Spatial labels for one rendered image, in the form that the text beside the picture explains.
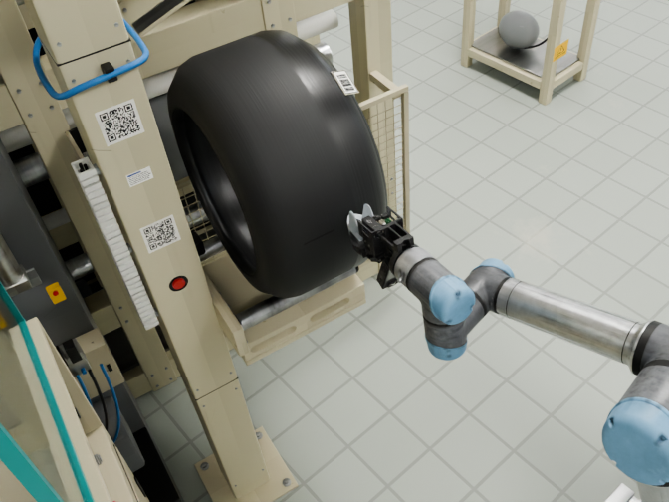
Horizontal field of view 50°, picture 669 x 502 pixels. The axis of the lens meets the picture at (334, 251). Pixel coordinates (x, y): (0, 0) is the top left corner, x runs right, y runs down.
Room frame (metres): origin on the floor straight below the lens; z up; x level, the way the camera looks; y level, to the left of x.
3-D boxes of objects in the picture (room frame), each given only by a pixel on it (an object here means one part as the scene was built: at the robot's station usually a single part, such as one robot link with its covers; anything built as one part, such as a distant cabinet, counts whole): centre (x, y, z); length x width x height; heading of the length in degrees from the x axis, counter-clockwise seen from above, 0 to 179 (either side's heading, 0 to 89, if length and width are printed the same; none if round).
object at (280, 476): (1.18, 0.39, 0.01); 0.27 x 0.27 x 0.02; 26
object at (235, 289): (1.31, 0.17, 0.80); 0.37 x 0.36 x 0.02; 26
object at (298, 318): (1.18, 0.11, 0.83); 0.36 x 0.09 x 0.06; 116
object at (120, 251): (1.11, 0.46, 1.19); 0.05 x 0.04 x 0.48; 26
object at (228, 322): (1.23, 0.33, 0.90); 0.40 x 0.03 x 0.10; 26
